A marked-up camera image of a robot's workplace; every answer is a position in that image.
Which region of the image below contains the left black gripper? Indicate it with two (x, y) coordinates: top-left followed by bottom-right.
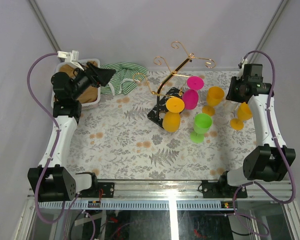
(70, 62), (115, 101)

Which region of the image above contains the clear wine glass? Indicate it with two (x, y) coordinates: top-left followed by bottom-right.
(215, 100), (239, 126)

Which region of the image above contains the orange wine glass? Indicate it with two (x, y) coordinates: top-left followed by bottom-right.
(162, 97), (185, 133)
(201, 86), (225, 116)
(230, 102), (253, 131)

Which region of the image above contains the pink plastic wine glass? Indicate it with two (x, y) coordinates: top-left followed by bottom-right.
(182, 76), (205, 110)

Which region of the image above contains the gold wine glass rack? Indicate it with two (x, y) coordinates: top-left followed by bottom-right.
(132, 41), (216, 128)

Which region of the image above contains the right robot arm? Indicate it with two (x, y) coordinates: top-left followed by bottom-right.
(217, 64), (296, 198)

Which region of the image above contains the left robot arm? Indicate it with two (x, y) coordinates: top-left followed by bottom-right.
(27, 62), (116, 202)

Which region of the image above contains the green plastic wine glass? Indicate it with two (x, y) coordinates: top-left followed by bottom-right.
(190, 113), (213, 144)

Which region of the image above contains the brown cloth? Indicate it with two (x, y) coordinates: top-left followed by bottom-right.
(51, 60), (99, 104)

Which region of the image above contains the green striped cloth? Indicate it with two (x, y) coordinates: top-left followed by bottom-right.
(100, 62), (148, 96)

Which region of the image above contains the white plastic basket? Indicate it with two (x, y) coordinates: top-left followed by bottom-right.
(55, 58), (101, 110)

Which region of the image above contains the floral table mat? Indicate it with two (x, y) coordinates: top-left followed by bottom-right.
(65, 71), (257, 180)

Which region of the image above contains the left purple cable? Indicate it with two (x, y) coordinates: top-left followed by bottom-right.
(26, 52), (66, 224)

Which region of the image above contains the purple cable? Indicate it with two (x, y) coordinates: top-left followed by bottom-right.
(232, 50), (297, 237)
(26, 52), (66, 224)

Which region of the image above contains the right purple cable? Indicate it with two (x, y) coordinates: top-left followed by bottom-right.
(232, 50), (297, 237)

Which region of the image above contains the aluminium front rail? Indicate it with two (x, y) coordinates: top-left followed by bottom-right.
(27, 178), (297, 201)

